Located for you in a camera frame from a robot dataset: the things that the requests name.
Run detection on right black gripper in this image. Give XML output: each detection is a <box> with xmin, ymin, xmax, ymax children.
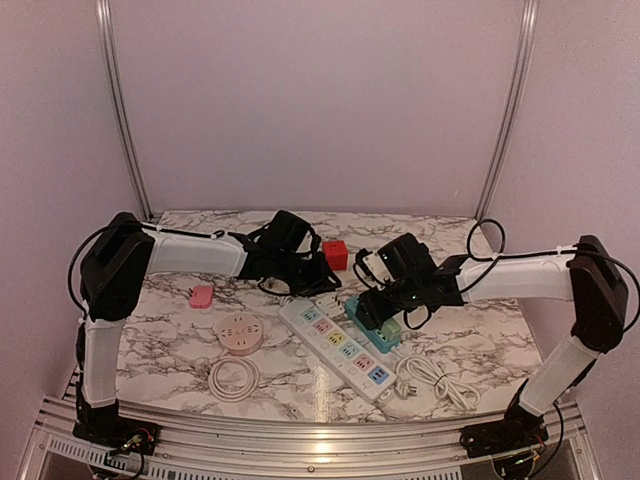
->
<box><xmin>356</xmin><ymin>278</ymin><xmax>422</xmax><ymax>325</ymax></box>

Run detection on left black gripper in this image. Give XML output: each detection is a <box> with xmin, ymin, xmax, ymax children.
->
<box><xmin>273</xmin><ymin>250</ymin><xmax>342</xmax><ymax>298</ymax></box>

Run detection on red cube socket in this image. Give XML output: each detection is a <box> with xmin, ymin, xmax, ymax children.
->
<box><xmin>322</xmin><ymin>240</ymin><xmax>349</xmax><ymax>272</ymax></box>

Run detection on white plug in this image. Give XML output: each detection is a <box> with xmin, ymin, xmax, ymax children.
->
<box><xmin>314</xmin><ymin>295</ymin><xmax>345</xmax><ymax>318</ymax></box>

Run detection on teal power strip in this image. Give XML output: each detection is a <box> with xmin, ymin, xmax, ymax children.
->
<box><xmin>344</xmin><ymin>296</ymin><xmax>401</xmax><ymax>354</ymax></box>

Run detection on pink round power strip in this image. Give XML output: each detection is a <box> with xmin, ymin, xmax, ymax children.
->
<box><xmin>213</xmin><ymin>313</ymin><xmax>264</xmax><ymax>356</ymax></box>

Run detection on pink cube socket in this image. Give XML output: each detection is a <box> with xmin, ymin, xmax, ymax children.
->
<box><xmin>189</xmin><ymin>285</ymin><xmax>214</xmax><ymax>309</ymax></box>

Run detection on white multicolour power strip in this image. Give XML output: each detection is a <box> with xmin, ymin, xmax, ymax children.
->
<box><xmin>279</xmin><ymin>299</ymin><xmax>397</xmax><ymax>403</ymax></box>

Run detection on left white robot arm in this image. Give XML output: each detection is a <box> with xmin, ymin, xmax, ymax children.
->
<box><xmin>67</xmin><ymin>210</ymin><xmax>342</xmax><ymax>445</ymax></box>

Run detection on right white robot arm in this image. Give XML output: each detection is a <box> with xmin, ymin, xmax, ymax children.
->
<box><xmin>354</xmin><ymin>233</ymin><xmax>639</xmax><ymax>448</ymax></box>

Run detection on light green plug on teal strip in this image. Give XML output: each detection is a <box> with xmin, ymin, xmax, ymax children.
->
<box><xmin>378</xmin><ymin>318</ymin><xmax>402</xmax><ymax>342</ymax></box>

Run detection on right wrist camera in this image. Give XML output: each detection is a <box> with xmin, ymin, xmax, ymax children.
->
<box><xmin>354</xmin><ymin>233</ymin><xmax>437</xmax><ymax>289</ymax></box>

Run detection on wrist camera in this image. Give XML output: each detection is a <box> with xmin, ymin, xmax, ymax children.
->
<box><xmin>257</xmin><ymin>210</ymin><xmax>321</xmax><ymax>256</ymax></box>
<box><xmin>354</xmin><ymin>233</ymin><xmax>437</xmax><ymax>289</ymax></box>

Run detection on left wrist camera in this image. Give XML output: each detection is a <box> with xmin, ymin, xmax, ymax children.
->
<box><xmin>257</xmin><ymin>210</ymin><xmax>321</xmax><ymax>256</ymax></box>

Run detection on white bundled power cord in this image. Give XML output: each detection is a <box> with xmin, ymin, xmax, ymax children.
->
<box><xmin>394</xmin><ymin>352</ymin><xmax>482</xmax><ymax>409</ymax></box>

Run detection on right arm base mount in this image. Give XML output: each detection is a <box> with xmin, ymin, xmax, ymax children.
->
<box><xmin>459</xmin><ymin>406</ymin><xmax>549</xmax><ymax>458</ymax></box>

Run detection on aluminium front rail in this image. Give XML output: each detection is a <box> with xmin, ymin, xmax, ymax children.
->
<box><xmin>17</xmin><ymin>397</ymin><xmax>604</xmax><ymax>479</ymax></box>

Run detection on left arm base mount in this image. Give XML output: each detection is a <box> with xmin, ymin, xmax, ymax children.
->
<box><xmin>73</xmin><ymin>403</ymin><xmax>160</xmax><ymax>455</ymax></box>

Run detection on right aluminium frame post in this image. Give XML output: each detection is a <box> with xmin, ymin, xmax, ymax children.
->
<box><xmin>474</xmin><ymin>0</ymin><xmax>540</xmax><ymax>220</ymax></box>

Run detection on aluminium frame post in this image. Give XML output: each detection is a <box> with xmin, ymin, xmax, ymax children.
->
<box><xmin>95</xmin><ymin>0</ymin><xmax>153</xmax><ymax>220</ymax></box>
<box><xmin>474</xmin><ymin>0</ymin><xmax>540</xmax><ymax>220</ymax></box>

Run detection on left aluminium frame post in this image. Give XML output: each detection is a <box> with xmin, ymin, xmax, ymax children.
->
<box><xmin>95</xmin><ymin>0</ymin><xmax>153</xmax><ymax>220</ymax></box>

